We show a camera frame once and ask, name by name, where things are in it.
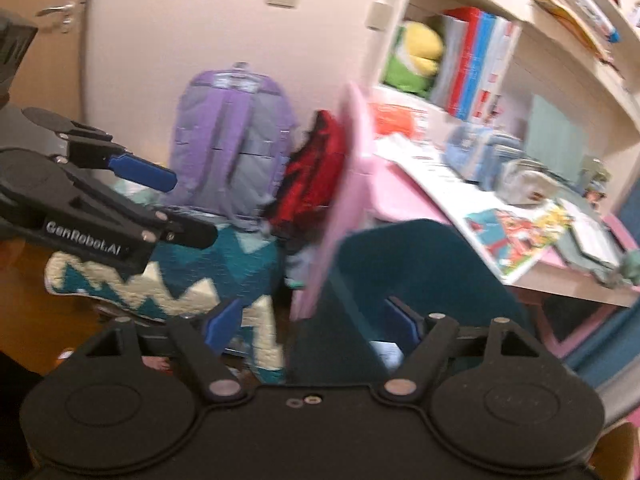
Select light blue box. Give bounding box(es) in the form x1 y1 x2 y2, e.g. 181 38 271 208
444 124 523 183

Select grey notebook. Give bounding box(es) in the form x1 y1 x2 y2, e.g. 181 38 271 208
554 199 623 281

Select orange packet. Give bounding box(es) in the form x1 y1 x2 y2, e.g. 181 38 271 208
374 102 428 137

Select pink panel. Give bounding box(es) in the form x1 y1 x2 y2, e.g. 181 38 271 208
291 81 375 322

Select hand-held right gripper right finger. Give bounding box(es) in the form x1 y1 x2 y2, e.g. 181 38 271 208
384 298 548 396

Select white paper sheet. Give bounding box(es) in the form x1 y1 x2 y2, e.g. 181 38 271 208
374 134 468 196

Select small toy figure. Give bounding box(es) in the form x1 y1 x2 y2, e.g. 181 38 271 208
580 157 613 203

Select white bookshelf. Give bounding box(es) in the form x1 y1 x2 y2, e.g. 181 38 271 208
369 0 640 161

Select stack of colourful books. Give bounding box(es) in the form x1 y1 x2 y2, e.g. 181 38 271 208
530 0 622 63

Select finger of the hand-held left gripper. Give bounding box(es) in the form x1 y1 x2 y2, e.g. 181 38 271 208
70 167 219 252
22 106 179 194

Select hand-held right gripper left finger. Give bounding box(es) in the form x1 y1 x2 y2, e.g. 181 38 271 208
85 299 246 404

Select white wall socket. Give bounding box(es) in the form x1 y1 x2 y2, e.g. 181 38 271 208
365 2 392 31

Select teal white zigzag blanket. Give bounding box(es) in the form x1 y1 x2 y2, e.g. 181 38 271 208
44 209 288 386

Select red bag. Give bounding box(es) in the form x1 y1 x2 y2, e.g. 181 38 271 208
264 109 349 242

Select pink desk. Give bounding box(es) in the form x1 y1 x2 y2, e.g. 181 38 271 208
370 85 640 358

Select green yellow plush toy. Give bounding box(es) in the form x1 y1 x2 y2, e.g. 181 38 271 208
381 21 447 97

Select wooden door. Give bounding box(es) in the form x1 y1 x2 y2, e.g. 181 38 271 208
0 0 97 128

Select colourful picture book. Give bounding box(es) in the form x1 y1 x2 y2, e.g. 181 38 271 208
464 202 573 283

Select row of red blue books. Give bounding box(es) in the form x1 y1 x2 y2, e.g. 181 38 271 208
434 6 522 122

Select purple backpack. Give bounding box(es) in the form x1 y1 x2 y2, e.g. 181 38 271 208
167 62 297 233

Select metal door handle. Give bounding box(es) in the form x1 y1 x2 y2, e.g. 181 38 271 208
36 1 77 32

